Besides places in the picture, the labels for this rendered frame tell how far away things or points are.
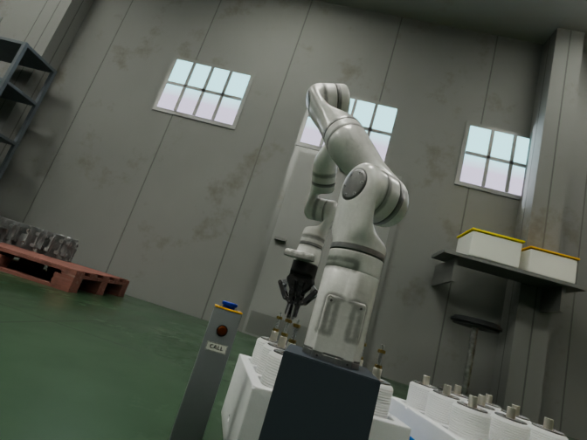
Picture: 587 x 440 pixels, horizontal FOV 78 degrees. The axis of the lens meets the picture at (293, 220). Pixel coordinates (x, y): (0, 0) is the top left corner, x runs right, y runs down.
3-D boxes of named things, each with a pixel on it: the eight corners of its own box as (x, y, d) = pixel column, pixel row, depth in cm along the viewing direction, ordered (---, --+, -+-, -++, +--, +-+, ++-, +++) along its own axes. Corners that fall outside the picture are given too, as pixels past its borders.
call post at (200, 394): (198, 451, 81) (242, 314, 88) (167, 444, 80) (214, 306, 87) (199, 439, 88) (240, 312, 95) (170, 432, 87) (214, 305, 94)
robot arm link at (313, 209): (308, 212, 116) (311, 171, 110) (334, 218, 113) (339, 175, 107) (300, 221, 110) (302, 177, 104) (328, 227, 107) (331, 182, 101)
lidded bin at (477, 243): (500, 274, 350) (503, 248, 356) (521, 269, 314) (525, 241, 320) (452, 261, 356) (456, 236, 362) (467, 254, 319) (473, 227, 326)
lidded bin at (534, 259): (552, 287, 343) (555, 264, 348) (577, 285, 309) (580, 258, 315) (506, 275, 348) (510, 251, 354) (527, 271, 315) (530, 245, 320)
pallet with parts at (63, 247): (127, 298, 360) (142, 260, 370) (61, 292, 265) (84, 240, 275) (3, 258, 378) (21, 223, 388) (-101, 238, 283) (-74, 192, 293)
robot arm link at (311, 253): (281, 254, 101) (288, 233, 102) (296, 263, 111) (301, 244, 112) (311, 261, 97) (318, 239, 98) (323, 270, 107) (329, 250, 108)
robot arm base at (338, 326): (362, 373, 52) (389, 259, 56) (300, 353, 53) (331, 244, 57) (355, 365, 61) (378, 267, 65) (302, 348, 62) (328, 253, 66)
